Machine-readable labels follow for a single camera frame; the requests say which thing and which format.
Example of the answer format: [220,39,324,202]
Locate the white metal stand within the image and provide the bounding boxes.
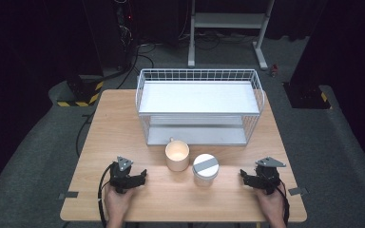
[187,0,276,71]

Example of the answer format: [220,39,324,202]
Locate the cables under white stand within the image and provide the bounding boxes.
[178,29,259,52]

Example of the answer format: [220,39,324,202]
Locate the dark equipment tower with wires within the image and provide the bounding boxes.
[112,0,139,71]

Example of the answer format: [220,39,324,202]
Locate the white wire shelf rack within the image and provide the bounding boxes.
[135,67,266,147]

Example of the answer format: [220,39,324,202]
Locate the thin black floor cable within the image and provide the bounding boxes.
[75,111,97,158]

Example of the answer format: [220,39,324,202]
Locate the grey tape strip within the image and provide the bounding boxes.
[58,191,80,200]
[287,186,309,197]

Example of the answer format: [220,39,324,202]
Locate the cream cup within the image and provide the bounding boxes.
[164,136,191,173]

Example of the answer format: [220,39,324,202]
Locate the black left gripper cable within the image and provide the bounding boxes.
[96,162,116,228]

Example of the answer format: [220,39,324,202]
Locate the person's right hand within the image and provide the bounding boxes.
[255,185,287,222]

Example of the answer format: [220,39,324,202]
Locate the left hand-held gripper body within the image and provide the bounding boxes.
[108,156,138,195]

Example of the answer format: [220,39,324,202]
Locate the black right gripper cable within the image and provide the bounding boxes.
[276,179,291,228]

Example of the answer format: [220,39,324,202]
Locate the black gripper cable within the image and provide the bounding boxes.
[276,179,291,228]
[96,162,116,228]

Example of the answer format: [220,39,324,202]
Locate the black stand with striped base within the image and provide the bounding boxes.
[56,70,105,108]
[282,80,333,110]

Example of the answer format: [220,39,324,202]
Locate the clear jar with white lid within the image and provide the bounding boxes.
[192,153,221,187]

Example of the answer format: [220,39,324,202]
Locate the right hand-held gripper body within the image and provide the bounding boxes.
[254,157,287,196]

